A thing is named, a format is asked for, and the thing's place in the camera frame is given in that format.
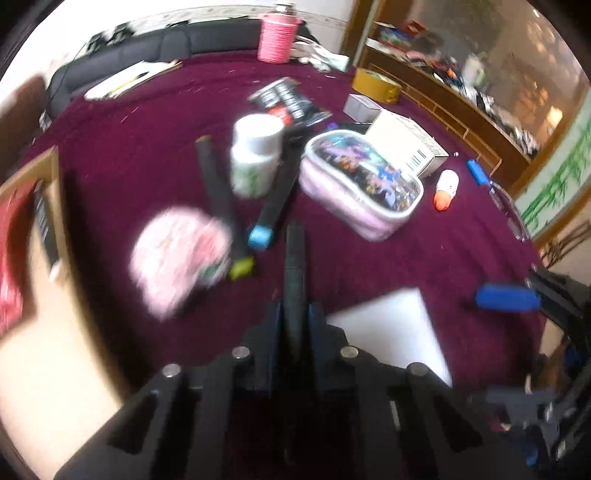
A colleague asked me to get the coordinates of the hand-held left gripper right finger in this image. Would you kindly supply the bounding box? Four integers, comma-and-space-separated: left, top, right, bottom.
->
307, 304, 536, 480

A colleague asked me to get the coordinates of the pink floral pouch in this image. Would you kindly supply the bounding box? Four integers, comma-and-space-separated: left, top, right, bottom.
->
130, 207, 234, 320

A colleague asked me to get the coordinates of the bamboo painted panel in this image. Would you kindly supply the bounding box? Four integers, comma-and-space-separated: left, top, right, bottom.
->
512, 117, 591, 241

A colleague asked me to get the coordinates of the slim black item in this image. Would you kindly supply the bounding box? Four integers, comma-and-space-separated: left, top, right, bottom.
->
33, 180, 63, 283

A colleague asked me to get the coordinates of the black marker purple cap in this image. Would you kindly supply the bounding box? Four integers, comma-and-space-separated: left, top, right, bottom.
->
327, 121, 370, 136

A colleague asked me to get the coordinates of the small grey box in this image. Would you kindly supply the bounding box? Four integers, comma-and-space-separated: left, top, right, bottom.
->
344, 93, 382, 124

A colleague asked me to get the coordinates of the white green medicine box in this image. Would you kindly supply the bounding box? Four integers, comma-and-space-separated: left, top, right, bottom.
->
367, 111, 450, 178

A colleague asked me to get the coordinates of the black marker blue cap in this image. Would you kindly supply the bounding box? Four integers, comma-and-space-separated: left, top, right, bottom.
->
248, 134, 301, 251

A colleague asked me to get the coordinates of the clear plastic item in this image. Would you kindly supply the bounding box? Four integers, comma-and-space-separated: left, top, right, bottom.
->
487, 180, 532, 241

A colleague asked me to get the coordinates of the black marker yellow cap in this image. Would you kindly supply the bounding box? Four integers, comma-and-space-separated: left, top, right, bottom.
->
195, 136, 256, 281

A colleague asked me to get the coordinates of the cardboard box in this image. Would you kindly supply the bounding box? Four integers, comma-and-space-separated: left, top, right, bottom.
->
0, 147, 134, 402

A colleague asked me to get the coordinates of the small blue plastic item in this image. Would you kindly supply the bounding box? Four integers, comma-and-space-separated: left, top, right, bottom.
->
466, 159, 491, 186

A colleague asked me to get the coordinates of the white pill bottle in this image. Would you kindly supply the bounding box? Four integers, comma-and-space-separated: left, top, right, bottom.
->
229, 114, 284, 199

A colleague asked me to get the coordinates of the clutter of shelf items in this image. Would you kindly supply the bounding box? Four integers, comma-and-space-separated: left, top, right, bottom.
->
367, 21, 555, 155

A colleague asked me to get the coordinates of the pale green face mask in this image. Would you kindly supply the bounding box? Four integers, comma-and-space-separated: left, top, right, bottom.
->
321, 53, 350, 73

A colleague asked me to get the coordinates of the black snack packet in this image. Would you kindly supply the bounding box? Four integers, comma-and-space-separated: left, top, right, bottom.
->
248, 78, 332, 134

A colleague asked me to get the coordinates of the black leather sofa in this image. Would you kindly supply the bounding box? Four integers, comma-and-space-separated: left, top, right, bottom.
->
48, 21, 315, 116

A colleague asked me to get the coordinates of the wooden display cabinet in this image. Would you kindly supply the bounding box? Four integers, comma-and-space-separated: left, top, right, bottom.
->
342, 0, 591, 241

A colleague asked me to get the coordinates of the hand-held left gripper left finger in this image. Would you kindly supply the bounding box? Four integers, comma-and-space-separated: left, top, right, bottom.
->
53, 300, 284, 480

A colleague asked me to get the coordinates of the white orange tube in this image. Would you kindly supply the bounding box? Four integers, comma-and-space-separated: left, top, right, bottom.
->
433, 169, 460, 212

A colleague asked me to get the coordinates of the red packet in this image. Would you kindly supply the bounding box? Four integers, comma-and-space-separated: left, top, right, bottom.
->
0, 180, 40, 333

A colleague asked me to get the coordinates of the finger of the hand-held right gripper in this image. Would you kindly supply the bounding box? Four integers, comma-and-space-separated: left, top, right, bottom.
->
471, 388, 573, 444
475, 269, 587, 333

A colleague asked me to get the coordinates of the pink clear pencil case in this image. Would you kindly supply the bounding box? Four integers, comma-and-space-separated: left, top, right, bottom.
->
298, 130, 424, 241

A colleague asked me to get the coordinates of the white notepad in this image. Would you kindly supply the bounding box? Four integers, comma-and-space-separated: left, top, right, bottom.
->
84, 60, 183, 100

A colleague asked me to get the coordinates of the yellow green pen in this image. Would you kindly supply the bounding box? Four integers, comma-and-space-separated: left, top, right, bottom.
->
108, 69, 153, 93

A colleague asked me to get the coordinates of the brown armchair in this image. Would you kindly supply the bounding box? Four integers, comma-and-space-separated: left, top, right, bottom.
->
0, 76, 49, 155

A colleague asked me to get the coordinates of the yellow tape roll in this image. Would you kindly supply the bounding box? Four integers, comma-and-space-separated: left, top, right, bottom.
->
352, 68, 402, 104

